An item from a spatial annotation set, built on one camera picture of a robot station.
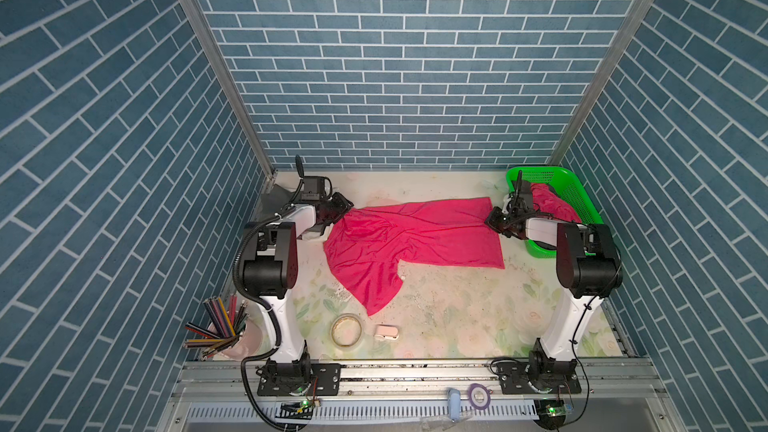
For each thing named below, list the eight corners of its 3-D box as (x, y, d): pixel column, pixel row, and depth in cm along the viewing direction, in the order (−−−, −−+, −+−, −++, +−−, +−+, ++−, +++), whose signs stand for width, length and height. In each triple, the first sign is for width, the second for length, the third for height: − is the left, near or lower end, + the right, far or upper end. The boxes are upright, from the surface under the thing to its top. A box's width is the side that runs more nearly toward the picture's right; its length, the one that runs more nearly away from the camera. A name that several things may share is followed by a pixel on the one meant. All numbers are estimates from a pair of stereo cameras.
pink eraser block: (375, 339, 82) (374, 335, 79) (375, 328, 84) (375, 324, 81) (398, 339, 82) (398, 336, 79) (398, 328, 84) (398, 324, 81)
